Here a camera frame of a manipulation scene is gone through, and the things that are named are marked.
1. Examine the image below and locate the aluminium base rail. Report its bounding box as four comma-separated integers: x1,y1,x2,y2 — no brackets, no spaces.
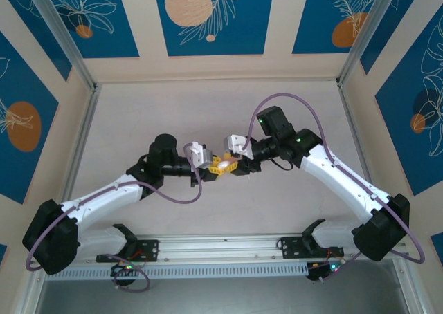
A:
136,235,406,260

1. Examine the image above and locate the aluminium frame post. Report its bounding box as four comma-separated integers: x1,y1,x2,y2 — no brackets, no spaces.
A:
26,0,101,93
337,0,404,86

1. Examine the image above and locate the circuit board with green LED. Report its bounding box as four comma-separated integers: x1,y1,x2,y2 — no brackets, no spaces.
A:
307,261,347,283
110,261,139,277

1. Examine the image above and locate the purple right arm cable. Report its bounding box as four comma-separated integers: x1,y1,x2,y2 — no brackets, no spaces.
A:
242,93,426,284

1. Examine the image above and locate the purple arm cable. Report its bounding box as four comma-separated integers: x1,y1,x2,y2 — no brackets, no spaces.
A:
26,143,204,292
242,93,426,284

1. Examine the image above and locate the aluminium table side rail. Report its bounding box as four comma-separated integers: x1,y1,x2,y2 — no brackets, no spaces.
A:
337,80,416,314
20,85,101,314

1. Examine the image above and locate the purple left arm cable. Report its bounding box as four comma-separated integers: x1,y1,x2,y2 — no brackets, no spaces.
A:
26,143,204,292

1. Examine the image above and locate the slotted grey cable duct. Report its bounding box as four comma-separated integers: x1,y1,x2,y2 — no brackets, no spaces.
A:
44,264,309,278

